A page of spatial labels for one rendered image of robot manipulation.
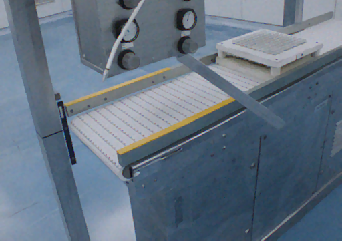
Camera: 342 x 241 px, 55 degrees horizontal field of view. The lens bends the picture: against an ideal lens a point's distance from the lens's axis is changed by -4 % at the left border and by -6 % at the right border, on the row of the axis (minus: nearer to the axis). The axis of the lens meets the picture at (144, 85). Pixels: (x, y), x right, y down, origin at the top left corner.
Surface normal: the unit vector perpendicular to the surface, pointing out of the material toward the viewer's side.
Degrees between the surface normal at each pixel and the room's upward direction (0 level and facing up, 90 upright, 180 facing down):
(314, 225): 0
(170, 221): 90
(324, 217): 0
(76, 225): 90
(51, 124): 90
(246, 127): 90
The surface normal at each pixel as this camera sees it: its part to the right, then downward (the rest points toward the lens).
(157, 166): 0.56, 0.29
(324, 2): -0.73, 0.34
